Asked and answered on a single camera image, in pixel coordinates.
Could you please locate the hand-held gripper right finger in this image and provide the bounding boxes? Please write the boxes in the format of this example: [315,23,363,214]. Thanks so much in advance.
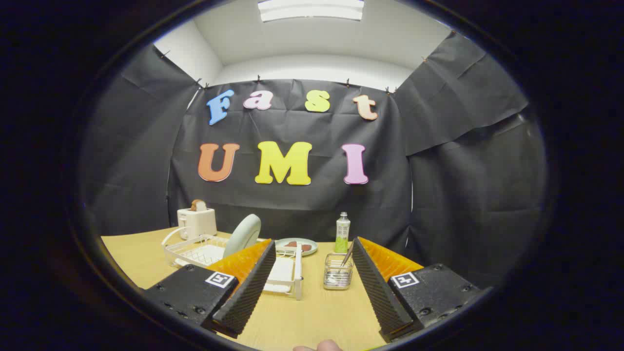
[352,237,488,342]

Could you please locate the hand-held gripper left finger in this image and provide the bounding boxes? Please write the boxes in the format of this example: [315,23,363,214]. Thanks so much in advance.
[141,239,277,339]

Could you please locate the clear wire basket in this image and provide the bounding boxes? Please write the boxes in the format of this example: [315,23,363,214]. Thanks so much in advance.
[323,253,353,291]

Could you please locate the brown handled spoon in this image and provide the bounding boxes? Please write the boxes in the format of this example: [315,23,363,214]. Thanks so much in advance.
[329,240,355,284]

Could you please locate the white wire dish rack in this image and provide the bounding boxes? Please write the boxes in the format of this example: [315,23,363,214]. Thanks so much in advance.
[162,227,304,301]

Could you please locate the pale green meat plate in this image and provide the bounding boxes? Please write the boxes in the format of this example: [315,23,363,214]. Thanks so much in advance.
[274,237,318,257]

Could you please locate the white drain tray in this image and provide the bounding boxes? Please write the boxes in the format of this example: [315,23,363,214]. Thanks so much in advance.
[180,244,296,293]

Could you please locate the green tea bottle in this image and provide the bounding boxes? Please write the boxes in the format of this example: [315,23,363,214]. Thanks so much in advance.
[334,212,351,254]

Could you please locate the cream white toaster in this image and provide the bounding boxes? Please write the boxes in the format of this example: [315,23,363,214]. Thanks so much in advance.
[176,207,217,240]

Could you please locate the ceiling light panel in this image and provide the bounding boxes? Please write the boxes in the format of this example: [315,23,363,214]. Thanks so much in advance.
[258,0,365,22]

